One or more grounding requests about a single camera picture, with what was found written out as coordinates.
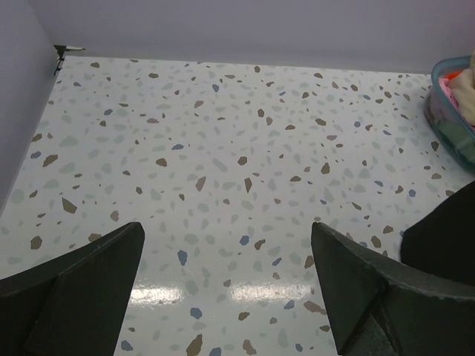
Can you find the pink t-shirt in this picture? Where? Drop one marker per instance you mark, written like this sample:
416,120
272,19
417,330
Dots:
460,100

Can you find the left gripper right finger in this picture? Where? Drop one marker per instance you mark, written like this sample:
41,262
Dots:
379,306

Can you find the orange t-shirt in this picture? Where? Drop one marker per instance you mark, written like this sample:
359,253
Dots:
452,75

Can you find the metal corner bracket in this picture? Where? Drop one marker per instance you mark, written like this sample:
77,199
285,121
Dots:
62,51

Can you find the black t-shirt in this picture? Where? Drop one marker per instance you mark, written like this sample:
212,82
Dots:
442,243

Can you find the teal plastic laundry basket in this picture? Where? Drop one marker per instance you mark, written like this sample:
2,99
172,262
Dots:
449,126

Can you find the beige t-shirt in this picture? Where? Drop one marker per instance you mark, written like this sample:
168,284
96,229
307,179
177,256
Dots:
467,80

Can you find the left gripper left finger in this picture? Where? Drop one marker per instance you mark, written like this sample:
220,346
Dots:
74,304

